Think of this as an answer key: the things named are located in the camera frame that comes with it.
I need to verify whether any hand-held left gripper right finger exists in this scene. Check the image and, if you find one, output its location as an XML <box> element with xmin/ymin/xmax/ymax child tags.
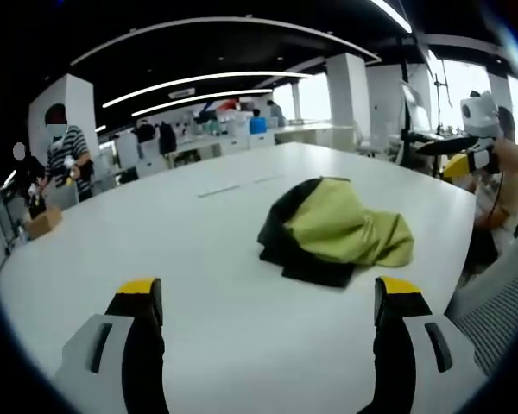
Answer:
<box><xmin>364</xmin><ymin>275</ymin><xmax>487</xmax><ymax>414</ymax></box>

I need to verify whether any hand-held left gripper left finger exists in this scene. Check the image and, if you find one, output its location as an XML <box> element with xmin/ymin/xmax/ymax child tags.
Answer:
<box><xmin>54</xmin><ymin>278</ymin><xmax>170</xmax><ymax>414</ymax></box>

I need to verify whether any green and black garment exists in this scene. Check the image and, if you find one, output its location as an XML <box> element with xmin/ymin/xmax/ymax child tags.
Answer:
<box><xmin>257</xmin><ymin>175</ymin><xmax>415</xmax><ymax>289</ymax></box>

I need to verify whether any black tripod stand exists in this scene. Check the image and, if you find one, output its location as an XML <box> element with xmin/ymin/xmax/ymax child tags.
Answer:
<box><xmin>433</xmin><ymin>60</ymin><xmax>454</xmax><ymax>133</ymax></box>

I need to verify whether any person's torso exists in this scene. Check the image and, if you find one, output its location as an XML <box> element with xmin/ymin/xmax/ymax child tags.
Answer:
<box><xmin>474</xmin><ymin>172</ymin><xmax>518</xmax><ymax>230</ymax></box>

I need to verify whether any grey mesh office chair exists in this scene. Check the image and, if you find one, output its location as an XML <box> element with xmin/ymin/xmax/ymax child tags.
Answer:
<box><xmin>446</xmin><ymin>228</ymin><xmax>518</xmax><ymax>377</ymax></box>

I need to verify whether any white counter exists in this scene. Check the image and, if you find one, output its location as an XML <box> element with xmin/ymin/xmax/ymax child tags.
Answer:
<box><xmin>274</xmin><ymin>122</ymin><xmax>357</xmax><ymax>151</ymax></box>

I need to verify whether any brown cardboard box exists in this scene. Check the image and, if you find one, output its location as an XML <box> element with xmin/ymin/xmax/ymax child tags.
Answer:
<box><xmin>25</xmin><ymin>208</ymin><xmax>64</xmax><ymax>240</ymax></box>

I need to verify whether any long curved ceiling light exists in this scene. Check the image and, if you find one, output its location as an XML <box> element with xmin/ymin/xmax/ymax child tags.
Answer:
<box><xmin>70</xmin><ymin>16</ymin><xmax>383</xmax><ymax>67</ymax></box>
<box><xmin>131</xmin><ymin>88</ymin><xmax>274</xmax><ymax>118</ymax></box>
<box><xmin>102</xmin><ymin>72</ymin><xmax>316</xmax><ymax>109</ymax></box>

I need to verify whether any black cable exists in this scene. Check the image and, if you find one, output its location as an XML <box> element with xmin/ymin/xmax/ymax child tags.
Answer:
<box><xmin>488</xmin><ymin>171</ymin><xmax>509</xmax><ymax>226</ymax></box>

